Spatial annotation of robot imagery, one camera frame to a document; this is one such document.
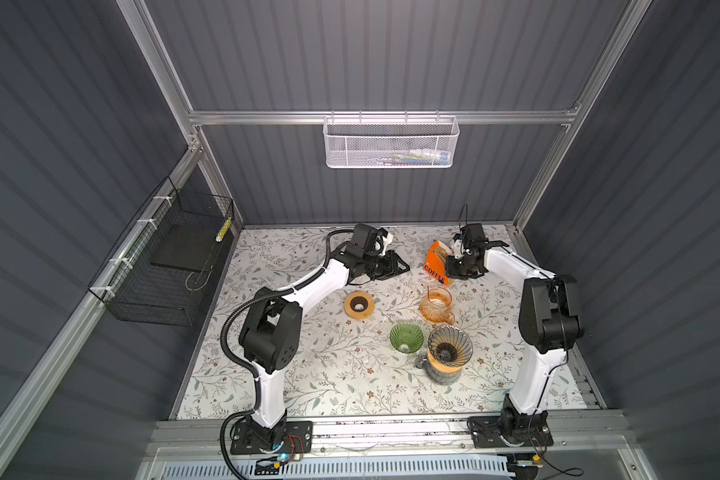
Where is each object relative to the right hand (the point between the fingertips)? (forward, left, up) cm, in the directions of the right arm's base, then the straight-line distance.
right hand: (452, 273), depth 99 cm
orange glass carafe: (-10, +6, -5) cm, 13 cm away
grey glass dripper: (-27, +6, +5) cm, 29 cm away
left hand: (-6, +16, +12) cm, 21 cm away
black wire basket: (-16, +79, +25) cm, 84 cm away
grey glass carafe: (-33, +8, -2) cm, 34 cm away
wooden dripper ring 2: (-10, +31, -4) cm, 33 cm away
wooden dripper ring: (-34, +8, +5) cm, 35 cm away
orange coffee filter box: (+1, +6, +5) cm, 8 cm away
